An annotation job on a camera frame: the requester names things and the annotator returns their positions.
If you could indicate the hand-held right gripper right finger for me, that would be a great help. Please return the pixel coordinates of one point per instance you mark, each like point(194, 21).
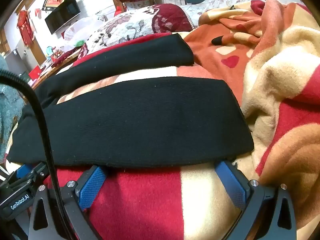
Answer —
point(231, 183)

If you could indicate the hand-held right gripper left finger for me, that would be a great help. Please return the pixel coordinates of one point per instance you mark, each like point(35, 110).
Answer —
point(91, 186)

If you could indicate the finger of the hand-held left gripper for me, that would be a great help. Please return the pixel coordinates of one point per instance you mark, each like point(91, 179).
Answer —
point(24, 170)

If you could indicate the black pants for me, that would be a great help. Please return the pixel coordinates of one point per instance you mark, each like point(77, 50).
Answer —
point(140, 120)

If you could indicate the teal fluffy garment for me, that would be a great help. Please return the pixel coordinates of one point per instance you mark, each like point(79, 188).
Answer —
point(7, 100)

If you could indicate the wooden headboard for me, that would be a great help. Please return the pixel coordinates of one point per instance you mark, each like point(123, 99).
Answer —
point(47, 71)

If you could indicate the red orange cream printed blanket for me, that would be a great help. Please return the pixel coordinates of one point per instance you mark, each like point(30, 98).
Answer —
point(275, 80)

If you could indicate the dark red cloth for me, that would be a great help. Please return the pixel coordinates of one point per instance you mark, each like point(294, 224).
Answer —
point(66, 56)

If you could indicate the red hanging cloth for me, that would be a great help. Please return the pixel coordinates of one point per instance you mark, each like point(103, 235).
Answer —
point(25, 27)

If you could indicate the clear plastic bag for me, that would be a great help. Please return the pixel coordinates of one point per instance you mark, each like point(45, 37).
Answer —
point(82, 28)

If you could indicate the red floral pillow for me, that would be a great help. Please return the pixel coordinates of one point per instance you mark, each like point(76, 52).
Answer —
point(130, 27)

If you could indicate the black wall television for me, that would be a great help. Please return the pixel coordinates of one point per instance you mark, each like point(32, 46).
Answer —
point(62, 15)

